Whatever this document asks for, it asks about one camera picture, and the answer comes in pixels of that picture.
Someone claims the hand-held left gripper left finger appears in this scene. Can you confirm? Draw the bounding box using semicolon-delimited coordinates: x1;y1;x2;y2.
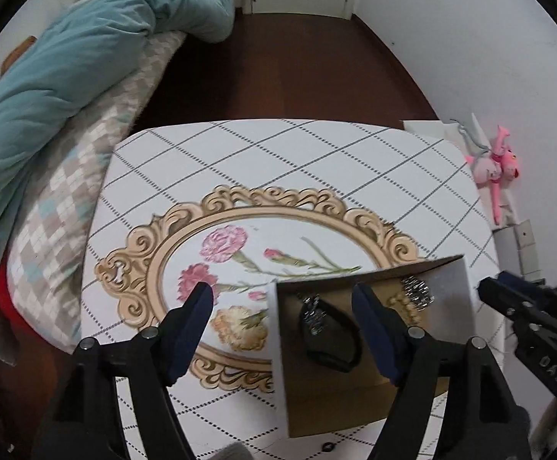
32;282;215;460

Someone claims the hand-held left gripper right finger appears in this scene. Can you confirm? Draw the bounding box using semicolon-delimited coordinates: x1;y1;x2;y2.
352;282;532;460

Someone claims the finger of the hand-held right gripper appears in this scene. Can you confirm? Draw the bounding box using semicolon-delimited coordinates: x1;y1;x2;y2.
478;276;557;396
495;271;548;294

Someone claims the black binder clip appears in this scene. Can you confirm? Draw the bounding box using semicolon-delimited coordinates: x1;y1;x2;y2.
298;297;364;373

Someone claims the cardboard box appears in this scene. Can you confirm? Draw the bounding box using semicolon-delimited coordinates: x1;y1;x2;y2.
269;255;481;440

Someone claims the silver charm pendant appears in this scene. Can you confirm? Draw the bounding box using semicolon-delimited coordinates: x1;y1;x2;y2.
303;296;328;335

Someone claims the pink plush toy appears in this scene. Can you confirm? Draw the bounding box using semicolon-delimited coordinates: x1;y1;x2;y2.
464;125;521;226

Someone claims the checked beige mattress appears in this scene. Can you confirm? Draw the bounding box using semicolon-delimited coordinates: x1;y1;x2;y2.
0;31;188;362

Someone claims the white grid floral print table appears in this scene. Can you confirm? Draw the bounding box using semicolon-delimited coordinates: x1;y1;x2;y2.
80;117;506;460

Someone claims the red cloth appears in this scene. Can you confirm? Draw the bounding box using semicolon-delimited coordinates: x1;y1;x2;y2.
0;261;28;329

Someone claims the teal duvet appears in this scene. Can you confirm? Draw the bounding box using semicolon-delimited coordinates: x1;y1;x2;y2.
0;0;236;252

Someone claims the brown wooden headboard piece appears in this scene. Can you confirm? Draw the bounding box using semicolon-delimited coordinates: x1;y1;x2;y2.
0;35;38;74

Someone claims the gold bead bracelet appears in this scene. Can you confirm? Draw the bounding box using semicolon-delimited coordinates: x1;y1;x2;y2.
387;292;428;329

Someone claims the grey wire hook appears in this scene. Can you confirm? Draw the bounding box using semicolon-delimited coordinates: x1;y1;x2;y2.
449;117;491;155

